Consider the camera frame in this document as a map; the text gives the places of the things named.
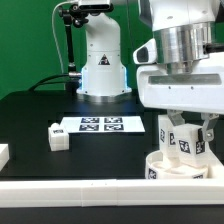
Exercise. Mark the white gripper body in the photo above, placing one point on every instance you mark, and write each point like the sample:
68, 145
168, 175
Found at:
201, 91

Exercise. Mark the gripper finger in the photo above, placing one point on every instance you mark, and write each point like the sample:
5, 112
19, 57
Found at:
206, 132
175, 117

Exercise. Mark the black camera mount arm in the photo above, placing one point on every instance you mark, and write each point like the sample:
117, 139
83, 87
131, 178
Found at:
73, 17

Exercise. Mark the white marker sheet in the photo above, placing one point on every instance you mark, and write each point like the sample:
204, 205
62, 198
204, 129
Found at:
99, 124

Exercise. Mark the white U-shaped fence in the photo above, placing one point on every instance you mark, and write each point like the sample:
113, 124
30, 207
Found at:
112, 192

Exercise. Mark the camera on mount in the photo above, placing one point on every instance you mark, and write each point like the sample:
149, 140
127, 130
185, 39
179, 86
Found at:
95, 5

